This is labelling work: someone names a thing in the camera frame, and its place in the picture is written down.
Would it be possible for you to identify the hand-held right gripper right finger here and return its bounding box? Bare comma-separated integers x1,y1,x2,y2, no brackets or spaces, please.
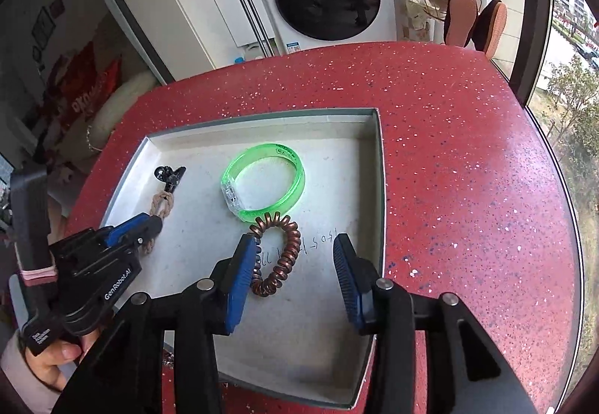
332,233,539,414

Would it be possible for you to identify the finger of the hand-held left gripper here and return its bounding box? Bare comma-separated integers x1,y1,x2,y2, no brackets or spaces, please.
104,213,151,250
135,216,164,252

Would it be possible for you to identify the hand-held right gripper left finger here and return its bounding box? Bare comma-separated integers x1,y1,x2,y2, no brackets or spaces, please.
51,234,260,414

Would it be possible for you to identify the beige braided bracelet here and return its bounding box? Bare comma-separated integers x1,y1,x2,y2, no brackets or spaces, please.
140,189,176,258

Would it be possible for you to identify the brown spiral hair tie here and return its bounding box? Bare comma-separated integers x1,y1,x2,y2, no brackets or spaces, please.
248,215,302,298

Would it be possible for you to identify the grey tray box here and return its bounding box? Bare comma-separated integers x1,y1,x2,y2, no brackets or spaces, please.
96,107,387,410

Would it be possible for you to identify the person's left hand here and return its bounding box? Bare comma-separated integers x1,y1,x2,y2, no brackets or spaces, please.
23,329,101,392

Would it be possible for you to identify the pink rubber band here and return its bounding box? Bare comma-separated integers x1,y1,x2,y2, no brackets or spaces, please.
21,267,59,286

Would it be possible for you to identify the black hair claw clip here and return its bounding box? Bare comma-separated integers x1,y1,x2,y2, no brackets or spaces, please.
154,165,187,197

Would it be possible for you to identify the cream sofa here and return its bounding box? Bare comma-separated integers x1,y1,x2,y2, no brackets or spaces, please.
86,70,157,152

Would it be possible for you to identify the red printed cushion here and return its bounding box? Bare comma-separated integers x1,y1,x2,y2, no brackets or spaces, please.
47,42,123,129

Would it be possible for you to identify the cream bag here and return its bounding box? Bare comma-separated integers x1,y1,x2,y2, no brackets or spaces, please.
406,0,450,43

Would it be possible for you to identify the green translucent bracelet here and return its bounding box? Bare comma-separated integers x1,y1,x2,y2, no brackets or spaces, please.
220,141,306,224

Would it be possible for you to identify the large dark picture frame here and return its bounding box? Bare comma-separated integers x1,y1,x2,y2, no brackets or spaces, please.
31,6,57,61

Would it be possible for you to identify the red handled mop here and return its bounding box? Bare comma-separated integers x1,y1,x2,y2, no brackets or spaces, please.
215,0,277,60

